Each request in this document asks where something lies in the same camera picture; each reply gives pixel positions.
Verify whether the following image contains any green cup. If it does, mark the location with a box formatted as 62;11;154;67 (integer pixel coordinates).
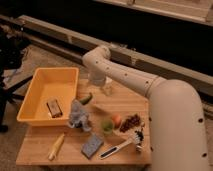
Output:
101;119;114;135

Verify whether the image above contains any dark red grape bunch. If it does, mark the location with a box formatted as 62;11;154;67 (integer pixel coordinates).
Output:
119;114;141;133

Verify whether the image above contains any brown rectangular block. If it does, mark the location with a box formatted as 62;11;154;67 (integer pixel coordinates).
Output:
47;99;63;118

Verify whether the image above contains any black tripod stand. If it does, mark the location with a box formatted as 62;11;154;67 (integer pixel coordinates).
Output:
0;27;32;133

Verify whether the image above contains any blue grey sponge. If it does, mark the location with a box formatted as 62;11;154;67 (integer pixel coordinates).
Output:
81;134;104;159

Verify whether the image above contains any green pepper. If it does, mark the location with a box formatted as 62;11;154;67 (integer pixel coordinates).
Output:
79;93;93;105

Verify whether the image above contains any crumpled grey cloth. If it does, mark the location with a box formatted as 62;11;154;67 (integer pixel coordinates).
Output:
68;99;91;132

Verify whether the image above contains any white black handled brush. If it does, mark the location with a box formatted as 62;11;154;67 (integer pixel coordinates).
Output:
100;138;133;160

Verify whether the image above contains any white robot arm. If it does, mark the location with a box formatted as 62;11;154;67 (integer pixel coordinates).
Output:
82;46;211;171

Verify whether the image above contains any orange fruit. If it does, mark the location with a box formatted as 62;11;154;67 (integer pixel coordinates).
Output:
112;115;121;128

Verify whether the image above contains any clear glass cup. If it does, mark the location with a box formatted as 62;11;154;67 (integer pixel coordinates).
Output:
102;77;112;96

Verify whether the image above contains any yellow plastic bin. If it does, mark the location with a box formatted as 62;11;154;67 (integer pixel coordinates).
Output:
17;67;79;126

